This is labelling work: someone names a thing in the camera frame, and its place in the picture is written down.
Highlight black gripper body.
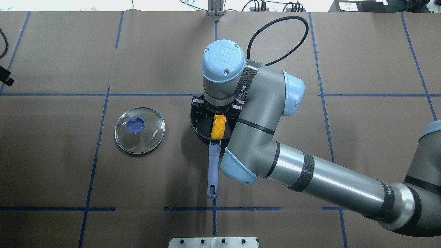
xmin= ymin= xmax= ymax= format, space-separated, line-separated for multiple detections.
xmin=204 ymin=100 xmax=234 ymax=115

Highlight yellow toy corn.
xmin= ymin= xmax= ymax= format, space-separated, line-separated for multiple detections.
xmin=211 ymin=114 xmax=227 ymax=140

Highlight glass pot lid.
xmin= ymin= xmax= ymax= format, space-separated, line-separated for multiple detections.
xmin=114 ymin=107 xmax=166 ymax=155

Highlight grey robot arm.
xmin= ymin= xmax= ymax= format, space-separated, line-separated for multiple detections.
xmin=201 ymin=39 xmax=440 ymax=237

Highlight dark blue saucepan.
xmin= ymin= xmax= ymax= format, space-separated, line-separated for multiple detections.
xmin=189 ymin=95 xmax=242 ymax=199

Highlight white mounting pillar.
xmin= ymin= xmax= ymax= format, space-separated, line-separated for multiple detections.
xmin=168 ymin=237 xmax=260 ymax=248

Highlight black camera cable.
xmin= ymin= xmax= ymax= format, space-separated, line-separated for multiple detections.
xmin=0 ymin=28 xmax=9 ymax=60
xmin=247 ymin=16 xmax=309 ymax=66

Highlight aluminium frame post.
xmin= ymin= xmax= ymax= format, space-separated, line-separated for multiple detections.
xmin=207 ymin=0 xmax=225 ymax=16

